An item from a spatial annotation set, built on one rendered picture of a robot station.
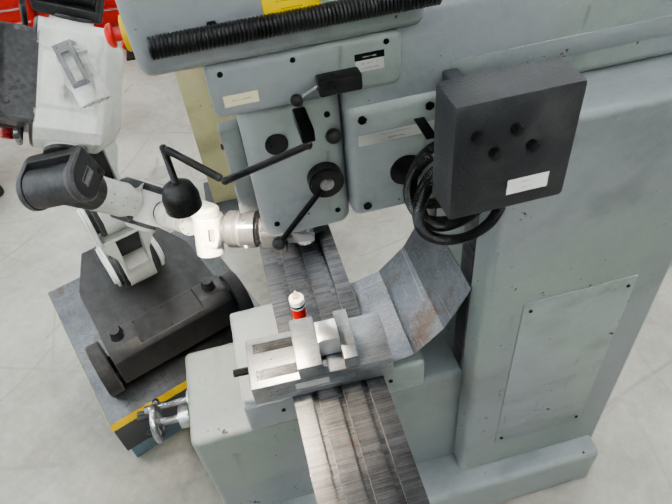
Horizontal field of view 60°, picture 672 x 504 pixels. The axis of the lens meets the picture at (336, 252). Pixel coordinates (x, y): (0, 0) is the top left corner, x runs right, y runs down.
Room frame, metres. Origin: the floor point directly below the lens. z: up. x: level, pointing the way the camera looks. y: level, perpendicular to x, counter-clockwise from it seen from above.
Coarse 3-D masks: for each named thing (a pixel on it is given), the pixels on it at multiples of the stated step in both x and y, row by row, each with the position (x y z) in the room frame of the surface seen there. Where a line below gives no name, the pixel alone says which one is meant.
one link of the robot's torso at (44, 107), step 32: (0, 32) 1.21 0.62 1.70; (32, 32) 1.23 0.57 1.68; (64, 32) 1.25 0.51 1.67; (96, 32) 1.28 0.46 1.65; (0, 64) 1.17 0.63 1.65; (32, 64) 1.19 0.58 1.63; (96, 64) 1.23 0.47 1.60; (0, 96) 1.13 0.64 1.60; (32, 96) 1.15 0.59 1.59; (64, 96) 1.17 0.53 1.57; (0, 128) 1.23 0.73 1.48; (32, 128) 1.12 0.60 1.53; (64, 128) 1.12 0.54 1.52; (96, 128) 1.14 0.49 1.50
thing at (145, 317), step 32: (96, 256) 1.73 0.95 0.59; (192, 256) 1.68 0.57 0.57; (96, 288) 1.57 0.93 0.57; (128, 288) 1.55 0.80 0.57; (160, 288) 1.53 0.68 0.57; (192, 288) 1.47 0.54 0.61; (224, 288) 1.45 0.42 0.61; (96, 320) 1.41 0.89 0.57; (128, 320) 1.39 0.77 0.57; (160, 320) 1.35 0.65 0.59; (192, 320) 1.34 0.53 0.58; (224, 320) 1.39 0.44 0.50; (128, 352) 1.23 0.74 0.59; (160, 352) 1.27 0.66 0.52
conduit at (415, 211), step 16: (432, 144) 0.88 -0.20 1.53; (416, 160) 0.87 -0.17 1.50; (432, 160) 0.84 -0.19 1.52; (416, 176) 0.84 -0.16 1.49; (432, 176) 0.79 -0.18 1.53; (416, 192) 0.81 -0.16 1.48; (416, 208) 0.78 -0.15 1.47; (432, 208) 0.88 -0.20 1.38; (416, 224) 0.78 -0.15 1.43; (432, 224) 0.81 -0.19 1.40; (448, 224) 0.82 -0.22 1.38; (464, 224) 0.83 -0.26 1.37; (480, 224) 0.81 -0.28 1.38; (432, 240) 0.79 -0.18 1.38; (448, 240) 0.79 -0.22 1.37; (464, 240) 0.79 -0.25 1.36
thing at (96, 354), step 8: (96, 344) 1.28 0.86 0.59; (88, 352) 1.24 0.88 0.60; (96, 352) 1.24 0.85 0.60; (104, 352) 1.31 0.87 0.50; (96, 360) 1.21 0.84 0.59; (104, 360) 1.21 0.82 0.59; (96, 368) 1.18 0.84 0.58; (104, 368) 1.18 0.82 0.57; (112, 368) 1.20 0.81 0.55; (104, 376) 1.16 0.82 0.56; (112, 376) 1.17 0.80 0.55; (104, 384) 1.15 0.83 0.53; (112, 384) 1.15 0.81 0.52; (120, 384) 1.16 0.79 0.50; (112, 392) 1.15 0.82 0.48; (120, 392) 1.17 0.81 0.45
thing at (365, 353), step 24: (336, 312) 0.94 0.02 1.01; (288, 336) 0.91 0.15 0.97; (360, 336) 0.88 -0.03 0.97; (384, 336) 0.88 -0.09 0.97; (264, 360) 0.85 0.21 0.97; (288, 360) 0.84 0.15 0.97; (336, 360) 0.82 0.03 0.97; (360, 360) 0.81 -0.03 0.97; (384, 360) 0.81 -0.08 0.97; (264, 384) 0.78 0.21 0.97; (288, 384) 0.78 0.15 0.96; (312, 384) 0.79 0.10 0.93; (336, 384) 0.79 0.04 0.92
